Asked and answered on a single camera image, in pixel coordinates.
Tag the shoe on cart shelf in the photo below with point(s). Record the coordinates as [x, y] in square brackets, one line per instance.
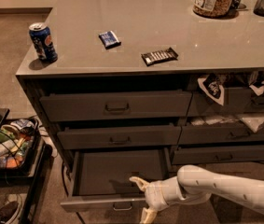
[10, 210]

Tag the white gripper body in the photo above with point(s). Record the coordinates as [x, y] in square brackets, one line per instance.
[155, 194]

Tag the black chocolate bar wrapper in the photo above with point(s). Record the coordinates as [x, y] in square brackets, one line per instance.
[159, 56]

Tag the large jar of nuts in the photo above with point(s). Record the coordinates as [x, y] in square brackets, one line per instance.
[211, 8]

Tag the blue snack packet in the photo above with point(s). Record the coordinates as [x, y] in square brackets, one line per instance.
[109, 39]

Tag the grey drawer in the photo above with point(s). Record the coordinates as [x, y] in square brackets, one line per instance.
[238, 100]
[101, 180]
[134, 136]
[116, 105]
[219, 133]
[198, 155]

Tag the black bin of bottles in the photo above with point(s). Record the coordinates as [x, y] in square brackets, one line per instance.
[18, 142]

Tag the grey drawer cabinet with counter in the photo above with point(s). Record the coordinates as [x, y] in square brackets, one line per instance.
[232, 48]

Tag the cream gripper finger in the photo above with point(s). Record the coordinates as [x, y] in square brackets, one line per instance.
[141, 183]
[148, 215]

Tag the clear plastic bag in drawer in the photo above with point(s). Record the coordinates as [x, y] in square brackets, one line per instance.
[252, 121]

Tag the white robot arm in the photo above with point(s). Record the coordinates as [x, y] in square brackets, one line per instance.
[193, 185]

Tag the blue Pepsi soda can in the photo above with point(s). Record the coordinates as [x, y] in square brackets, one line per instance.
[41, 38]

